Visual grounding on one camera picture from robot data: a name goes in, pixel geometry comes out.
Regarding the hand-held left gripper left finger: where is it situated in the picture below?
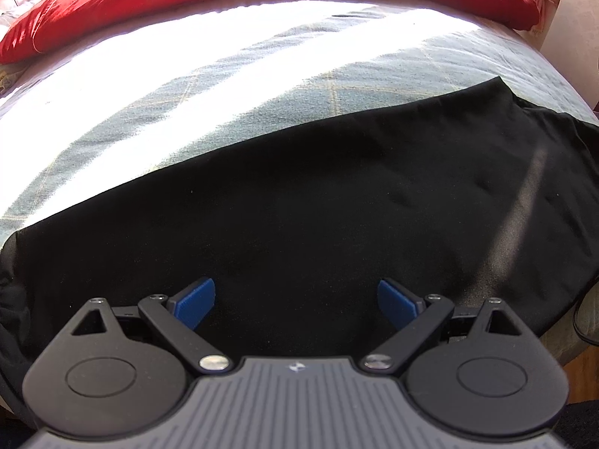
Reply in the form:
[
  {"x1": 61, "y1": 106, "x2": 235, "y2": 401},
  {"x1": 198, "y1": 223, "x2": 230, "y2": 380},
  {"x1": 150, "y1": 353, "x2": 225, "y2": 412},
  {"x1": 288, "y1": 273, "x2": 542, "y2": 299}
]
[{"x1": 69, "y1": 277, "x2": 233, "y2": 376}]

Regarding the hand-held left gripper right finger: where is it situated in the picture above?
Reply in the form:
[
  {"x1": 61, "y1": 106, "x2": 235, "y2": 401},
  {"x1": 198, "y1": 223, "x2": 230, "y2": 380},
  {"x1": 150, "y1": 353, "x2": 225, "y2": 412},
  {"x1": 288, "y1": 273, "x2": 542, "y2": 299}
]
[{"x1": 359, "y1": 278, "x2": 524, "y2": 378}]

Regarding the black t-shirt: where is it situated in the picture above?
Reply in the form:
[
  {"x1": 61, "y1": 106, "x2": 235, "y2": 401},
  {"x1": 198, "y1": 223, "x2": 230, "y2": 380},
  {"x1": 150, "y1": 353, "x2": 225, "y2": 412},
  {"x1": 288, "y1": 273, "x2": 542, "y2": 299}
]
[{"x1": 0, "y1": 76, "x2": 599, "y2": 412}]

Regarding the grey mattress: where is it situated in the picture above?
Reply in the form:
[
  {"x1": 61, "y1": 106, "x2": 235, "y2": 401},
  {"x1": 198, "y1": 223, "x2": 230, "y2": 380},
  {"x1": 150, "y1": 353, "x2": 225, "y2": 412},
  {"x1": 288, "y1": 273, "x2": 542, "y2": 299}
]
[{"x1": 538, "y1": 281, "x2": 599, "y2": 376}]

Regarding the grey pillow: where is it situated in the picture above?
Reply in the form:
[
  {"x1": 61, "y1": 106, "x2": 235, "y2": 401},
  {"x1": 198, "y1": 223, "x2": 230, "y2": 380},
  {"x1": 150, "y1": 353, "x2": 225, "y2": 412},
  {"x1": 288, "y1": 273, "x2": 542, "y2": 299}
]
[{"x1": 0, "y1": 0, "x2": 38, "y2": 33}]

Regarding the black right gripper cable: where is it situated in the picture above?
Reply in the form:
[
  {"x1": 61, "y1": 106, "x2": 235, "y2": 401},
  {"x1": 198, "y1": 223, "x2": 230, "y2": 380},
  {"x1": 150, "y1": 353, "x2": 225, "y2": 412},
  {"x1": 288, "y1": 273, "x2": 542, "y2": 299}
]
[{"x1": 572, "y1": 283, "x2": 599, "y2": 343}]

